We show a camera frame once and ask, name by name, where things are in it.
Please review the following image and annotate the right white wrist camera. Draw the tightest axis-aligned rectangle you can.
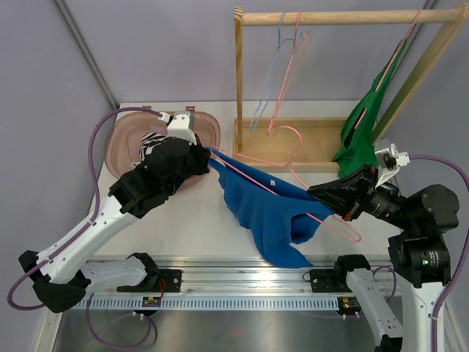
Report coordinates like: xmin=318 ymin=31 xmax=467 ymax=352
xmin=374 ymin=143 xmax=410 ymax=187

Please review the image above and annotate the green tank top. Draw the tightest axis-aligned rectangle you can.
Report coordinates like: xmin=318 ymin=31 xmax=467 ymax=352
xmin=331 ymin=36 xmax=407 ymax=179

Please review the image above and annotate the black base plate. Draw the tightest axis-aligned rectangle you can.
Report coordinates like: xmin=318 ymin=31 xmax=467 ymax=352
xmin=309 ymin=269 xmax=343 ymax=293
xmin=117 ymin=269 xmax=182 ymax=293

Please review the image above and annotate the white slotted cable duct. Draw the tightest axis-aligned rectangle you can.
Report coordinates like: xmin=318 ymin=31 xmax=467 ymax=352
xmin=75 ymin=295 xmax=339 ymax=311

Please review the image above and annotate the aluminium mounting rail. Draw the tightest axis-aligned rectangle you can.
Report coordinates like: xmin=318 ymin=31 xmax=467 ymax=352
xmin=49 ymin=254 xmax=448 ymax=296

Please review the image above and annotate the pink wire hanger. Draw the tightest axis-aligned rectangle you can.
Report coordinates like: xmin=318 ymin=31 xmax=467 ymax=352
xmin=352 ymin=9 xmax=422 ymax=131
xmin=209 ymin=125 xmax=363 ymax=243
xmin=267 ymin=10 xmax=309 ymax=135

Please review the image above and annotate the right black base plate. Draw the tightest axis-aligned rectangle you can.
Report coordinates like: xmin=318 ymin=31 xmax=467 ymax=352
xmin=309 ymin=269 xmax=343 ymax=293

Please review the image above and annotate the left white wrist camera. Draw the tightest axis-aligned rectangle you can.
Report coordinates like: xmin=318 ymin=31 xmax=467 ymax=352
xmin=158 ymin=111 xmax=197 ymax=144

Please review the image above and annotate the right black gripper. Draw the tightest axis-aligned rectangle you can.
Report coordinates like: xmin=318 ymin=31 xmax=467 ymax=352
xmin=309 ymin=162 xmax=418 ymax=231

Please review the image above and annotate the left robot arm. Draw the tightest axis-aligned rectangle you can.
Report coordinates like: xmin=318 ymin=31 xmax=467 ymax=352
xmin=18 ymin=136 xmax=210 ymax=313

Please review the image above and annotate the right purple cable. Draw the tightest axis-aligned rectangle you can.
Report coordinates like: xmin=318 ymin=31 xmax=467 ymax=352
xmin=300 ymin=153 xmax=469 ymax=352

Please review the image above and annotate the blue wire hanger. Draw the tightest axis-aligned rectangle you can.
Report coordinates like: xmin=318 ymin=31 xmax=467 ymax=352
xmin=250 ymin=10 xmax=303 ymax=133

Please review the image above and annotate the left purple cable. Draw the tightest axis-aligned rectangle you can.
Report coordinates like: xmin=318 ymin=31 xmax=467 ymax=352
xmin=7 ymin=106 xmax=169 ymax=348

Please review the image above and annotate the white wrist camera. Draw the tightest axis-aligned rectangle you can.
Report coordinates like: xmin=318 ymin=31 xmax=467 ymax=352
xmin=374 ymin=143 xmax=410 ymax=187
xmin=158 ymin=111 xmax=197 ymax=144

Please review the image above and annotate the blue tank top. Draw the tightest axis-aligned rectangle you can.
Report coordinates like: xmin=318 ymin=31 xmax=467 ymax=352
xmin=209 ymin=150 xmax=333 ymax=268

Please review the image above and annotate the wooden clothes rack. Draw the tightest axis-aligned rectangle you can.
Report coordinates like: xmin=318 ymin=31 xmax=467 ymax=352
xmin=233 ymin=3 xmax=468 ymax=173

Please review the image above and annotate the pink plastic basin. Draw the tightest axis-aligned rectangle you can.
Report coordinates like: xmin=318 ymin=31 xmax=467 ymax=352
xmin=105 ymin=106 xmax=221 ymax=178

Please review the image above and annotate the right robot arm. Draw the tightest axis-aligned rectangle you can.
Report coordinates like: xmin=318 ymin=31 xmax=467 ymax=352
xmin=307 ymin=165 xmax=459 ymax=351

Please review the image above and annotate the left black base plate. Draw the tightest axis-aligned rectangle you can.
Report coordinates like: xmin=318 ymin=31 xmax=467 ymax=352
xmin=117 ymin=269 xmax=182 ymax=293

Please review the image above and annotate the black white striped tank top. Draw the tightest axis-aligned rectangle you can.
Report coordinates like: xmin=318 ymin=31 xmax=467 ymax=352
xmin=139 ymin=132 xmax=169 ymax=161

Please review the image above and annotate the purple cable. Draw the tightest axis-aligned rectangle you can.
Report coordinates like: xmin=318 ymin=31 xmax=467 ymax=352
xmin=300 ymin=153 xmax=469 ymax=352
xmin=7 ymin=106 xmax=169 ymax=348

